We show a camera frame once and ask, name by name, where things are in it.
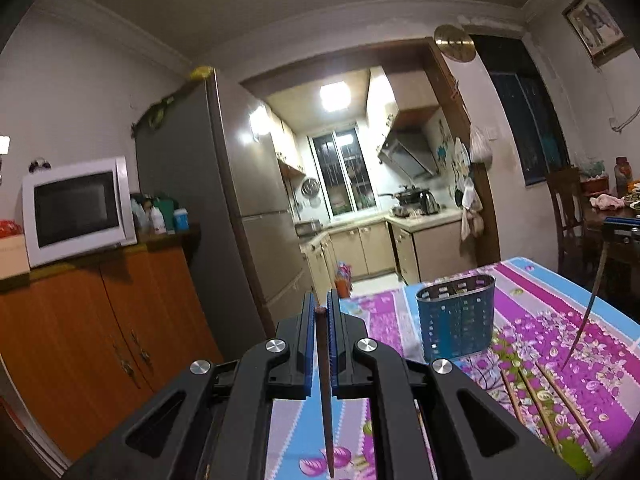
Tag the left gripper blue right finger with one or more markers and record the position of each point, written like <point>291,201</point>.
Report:
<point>333,315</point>

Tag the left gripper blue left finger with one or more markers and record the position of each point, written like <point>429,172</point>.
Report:
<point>304,348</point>

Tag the dark reddish wooden chopstick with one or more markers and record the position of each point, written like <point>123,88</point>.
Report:
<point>322,340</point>

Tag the bamboo chopstick green band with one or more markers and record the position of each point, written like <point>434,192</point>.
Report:
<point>540,409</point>

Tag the beige kitchen base cabinets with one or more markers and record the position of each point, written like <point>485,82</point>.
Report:
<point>384,252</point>

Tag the kitchen window with bars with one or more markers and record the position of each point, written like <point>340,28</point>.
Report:
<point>343,171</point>

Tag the dark wooden dining table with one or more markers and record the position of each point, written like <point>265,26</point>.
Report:
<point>621,274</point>

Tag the pink cloth on table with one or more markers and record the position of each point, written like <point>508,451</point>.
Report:
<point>605,202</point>

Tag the wooden dining chair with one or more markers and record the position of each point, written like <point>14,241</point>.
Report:
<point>568,209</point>

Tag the red lidded glass jar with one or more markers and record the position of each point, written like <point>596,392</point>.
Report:
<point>623,175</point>

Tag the blue perforated utensil holder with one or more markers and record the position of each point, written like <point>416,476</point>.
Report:
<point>457,317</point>

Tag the floral purple tablecloth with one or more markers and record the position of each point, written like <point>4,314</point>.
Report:
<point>398,416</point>

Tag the dark room window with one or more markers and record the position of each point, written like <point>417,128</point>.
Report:
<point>535,126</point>

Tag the white hanging plastic bag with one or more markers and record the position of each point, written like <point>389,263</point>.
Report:
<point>480,149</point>

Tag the black wok on stove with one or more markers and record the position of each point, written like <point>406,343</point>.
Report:
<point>407,196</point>

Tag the electric kettle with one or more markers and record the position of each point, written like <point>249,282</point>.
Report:
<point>428,203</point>

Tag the framed elephant picture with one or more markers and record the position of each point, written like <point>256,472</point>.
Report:
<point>597,30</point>

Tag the orange wooden cabinet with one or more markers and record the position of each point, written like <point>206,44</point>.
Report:
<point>87,342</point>

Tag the white plastic bottle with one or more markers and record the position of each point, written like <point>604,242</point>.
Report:
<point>157,220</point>

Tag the steel range hood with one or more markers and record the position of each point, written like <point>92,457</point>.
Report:
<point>409,153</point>

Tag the grey multi-door refrigerator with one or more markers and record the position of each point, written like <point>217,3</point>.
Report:
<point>208,147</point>

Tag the white microwave oven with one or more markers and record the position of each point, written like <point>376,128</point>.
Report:
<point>72,210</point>

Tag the gold round wall clock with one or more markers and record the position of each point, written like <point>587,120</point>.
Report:
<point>454,43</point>

